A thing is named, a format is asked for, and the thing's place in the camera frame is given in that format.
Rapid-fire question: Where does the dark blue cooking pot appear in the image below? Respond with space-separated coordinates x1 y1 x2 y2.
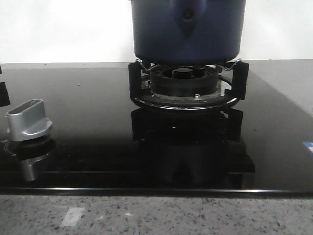
131 0 246 66

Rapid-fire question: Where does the black gas burner head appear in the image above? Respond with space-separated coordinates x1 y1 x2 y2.
149 65 219 97

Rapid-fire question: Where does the black glass gas cooktop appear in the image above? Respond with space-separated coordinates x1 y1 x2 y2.
0 60 313 197

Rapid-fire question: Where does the black pan support grate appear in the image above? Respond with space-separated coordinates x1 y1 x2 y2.
128 59 249 111

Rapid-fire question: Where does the silver stove control knob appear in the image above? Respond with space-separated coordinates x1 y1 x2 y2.
6 99 52 141

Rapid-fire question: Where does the black left pan support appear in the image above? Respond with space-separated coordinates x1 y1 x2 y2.
0 82 11 107

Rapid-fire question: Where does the blue sticker on cooktop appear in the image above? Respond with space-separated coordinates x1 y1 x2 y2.
303 142 313 153

